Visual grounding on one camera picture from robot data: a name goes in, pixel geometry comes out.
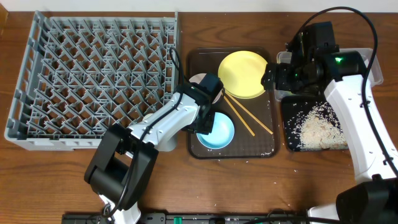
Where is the light blue bowl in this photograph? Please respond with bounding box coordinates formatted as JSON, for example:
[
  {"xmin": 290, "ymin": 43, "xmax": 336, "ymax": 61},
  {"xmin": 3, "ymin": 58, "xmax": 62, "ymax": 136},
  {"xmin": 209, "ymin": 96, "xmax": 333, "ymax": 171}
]
[{"xmin": 197, "ymin": 112, "xmax": 235, "ymax": 149}]

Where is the rice food waste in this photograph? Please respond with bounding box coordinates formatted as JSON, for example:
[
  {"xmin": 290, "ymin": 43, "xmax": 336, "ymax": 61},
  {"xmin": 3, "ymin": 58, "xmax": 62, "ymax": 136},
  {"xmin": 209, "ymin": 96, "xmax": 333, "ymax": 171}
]
[{"xmin": 287, "ymin": 102, "xmax": 348, "ymax": 151}]

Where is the white cup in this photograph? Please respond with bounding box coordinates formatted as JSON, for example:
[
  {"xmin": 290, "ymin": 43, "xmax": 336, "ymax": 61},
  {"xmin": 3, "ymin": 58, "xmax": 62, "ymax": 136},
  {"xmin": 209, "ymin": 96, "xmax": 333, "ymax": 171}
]
[{"xmin": 142, "ymin": 113, "xmax": 153, "ymax": 121}]

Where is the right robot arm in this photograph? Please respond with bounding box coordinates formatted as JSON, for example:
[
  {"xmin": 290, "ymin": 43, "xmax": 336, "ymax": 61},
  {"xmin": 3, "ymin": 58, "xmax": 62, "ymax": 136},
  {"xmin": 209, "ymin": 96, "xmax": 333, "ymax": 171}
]
[{"xmin": 261, "ymin": 22, "xmax": 397, "ymax": 223}]

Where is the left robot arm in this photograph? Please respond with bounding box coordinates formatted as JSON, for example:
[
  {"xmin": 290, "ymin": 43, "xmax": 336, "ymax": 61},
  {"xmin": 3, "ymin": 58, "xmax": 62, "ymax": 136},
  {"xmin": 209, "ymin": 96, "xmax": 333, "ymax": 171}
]
[{"xmin": 84, "ymin": 73, "xmax": 223, "ymax": 223}]

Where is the black waste tray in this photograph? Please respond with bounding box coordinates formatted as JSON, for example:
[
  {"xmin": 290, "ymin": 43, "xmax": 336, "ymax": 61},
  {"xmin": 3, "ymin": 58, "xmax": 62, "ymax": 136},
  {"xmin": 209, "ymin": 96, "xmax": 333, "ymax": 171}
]
[{"xmin": 281, "ymin": 95, "xmax": 349, "ymax": 152}]

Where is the grey dishwasher rack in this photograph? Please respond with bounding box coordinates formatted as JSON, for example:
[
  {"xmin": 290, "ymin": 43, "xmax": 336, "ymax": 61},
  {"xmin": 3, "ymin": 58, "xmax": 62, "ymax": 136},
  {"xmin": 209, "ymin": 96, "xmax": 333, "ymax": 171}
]
[{"xmin": 4, "ymin": 12, "xmax": 180, "ymax": 151}]

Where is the pink white bowl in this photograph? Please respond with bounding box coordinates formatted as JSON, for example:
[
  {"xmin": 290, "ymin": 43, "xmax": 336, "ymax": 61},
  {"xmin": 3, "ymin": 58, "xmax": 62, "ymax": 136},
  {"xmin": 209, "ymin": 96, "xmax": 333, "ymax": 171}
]
[{"xmin": 188, "ymin": 73, "xmax": 222, "ymax": 104}]

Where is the lower wooden chopstick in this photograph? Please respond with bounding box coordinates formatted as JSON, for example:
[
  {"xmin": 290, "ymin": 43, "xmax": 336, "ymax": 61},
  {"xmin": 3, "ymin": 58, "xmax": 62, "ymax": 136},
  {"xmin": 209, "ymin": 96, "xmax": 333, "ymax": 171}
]
[{"xmin": 223, "ymin": 96, "xmax": 255, "ymax": 137}]

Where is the wooden chopstick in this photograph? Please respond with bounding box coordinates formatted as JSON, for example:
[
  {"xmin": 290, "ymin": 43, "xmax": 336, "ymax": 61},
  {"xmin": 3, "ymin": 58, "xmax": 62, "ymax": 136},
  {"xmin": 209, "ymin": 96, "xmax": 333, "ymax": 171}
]
[
  {"xmin": 225, "ymin": 91, "xmax": 274, "ymax": 134},
  {"xmin": 223, "ymin": 96, "xmax": 255, "ymax": 137}
]

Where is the upper wooden chopstick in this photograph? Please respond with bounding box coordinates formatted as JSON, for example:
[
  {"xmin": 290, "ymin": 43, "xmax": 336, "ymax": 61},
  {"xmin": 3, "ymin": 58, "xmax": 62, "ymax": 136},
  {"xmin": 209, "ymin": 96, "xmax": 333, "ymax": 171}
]
[{"xmin": 225, "ymin": 91, "xmax": 274, "ymax": 134}]

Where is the clear plastic bin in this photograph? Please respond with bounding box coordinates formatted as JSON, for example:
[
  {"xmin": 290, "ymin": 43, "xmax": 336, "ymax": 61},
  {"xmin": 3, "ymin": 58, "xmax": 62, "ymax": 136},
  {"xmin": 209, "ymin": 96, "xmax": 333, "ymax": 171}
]
[{"xmin": 274, "ymin": 48, "xmax": 384, "ymax": 102}]

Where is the yellow plate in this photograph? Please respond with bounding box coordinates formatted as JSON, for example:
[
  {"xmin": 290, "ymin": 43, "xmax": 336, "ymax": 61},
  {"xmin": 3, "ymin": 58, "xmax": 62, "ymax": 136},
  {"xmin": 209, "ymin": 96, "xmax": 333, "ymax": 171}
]
[{"xmin": 218, "ymin": 50, "xmax": 267, "ymax": 99}]

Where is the dark brown serving tray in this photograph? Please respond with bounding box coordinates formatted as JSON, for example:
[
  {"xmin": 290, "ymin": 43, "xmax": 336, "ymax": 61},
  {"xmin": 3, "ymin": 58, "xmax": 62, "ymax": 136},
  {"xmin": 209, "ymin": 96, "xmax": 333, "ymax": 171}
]
[{"xmin": 185, "ymin": 47, "xmax": 280, "ymax": 159}]

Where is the right black cable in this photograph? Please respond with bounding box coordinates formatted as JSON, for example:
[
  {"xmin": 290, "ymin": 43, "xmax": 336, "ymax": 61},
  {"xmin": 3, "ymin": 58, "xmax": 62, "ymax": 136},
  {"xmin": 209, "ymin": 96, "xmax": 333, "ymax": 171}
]
[{"xmin": 294, "ymin": 6, "xmax": 398, "ymax": 178}]

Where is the black cable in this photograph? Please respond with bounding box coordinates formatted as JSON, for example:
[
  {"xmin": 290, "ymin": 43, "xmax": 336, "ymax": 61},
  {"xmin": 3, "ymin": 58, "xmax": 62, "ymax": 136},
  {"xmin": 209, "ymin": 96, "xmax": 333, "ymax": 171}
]
[
  {"xmin": 294, "ymin": 6, "xmax": 398, "ymax": 178},
  {"xmin": 102, "ymin": 46, "xmax": 187, "ymax": 218}
]

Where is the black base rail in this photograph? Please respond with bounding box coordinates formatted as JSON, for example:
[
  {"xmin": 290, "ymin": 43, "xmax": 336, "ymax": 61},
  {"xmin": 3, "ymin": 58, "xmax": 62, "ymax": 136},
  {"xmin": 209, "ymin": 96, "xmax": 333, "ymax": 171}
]
[{"xmin": 61, "ymin": 212, "xmax": 294, "ymax": 224}]

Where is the left black cable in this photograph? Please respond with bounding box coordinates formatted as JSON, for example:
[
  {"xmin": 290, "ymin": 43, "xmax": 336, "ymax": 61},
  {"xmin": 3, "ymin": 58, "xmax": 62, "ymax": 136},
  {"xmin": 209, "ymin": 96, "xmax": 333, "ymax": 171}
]
[{"xmin": 102, "ymin": 46, "xmax": 187, "ymax": 218}]

